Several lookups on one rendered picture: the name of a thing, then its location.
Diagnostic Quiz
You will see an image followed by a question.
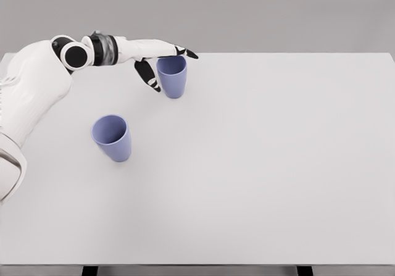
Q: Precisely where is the blue plastic cup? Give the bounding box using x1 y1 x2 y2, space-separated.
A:
156 54 188 99
90 114 132 163

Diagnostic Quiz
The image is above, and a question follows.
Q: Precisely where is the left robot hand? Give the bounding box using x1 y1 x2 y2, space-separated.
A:
127 38 199 93

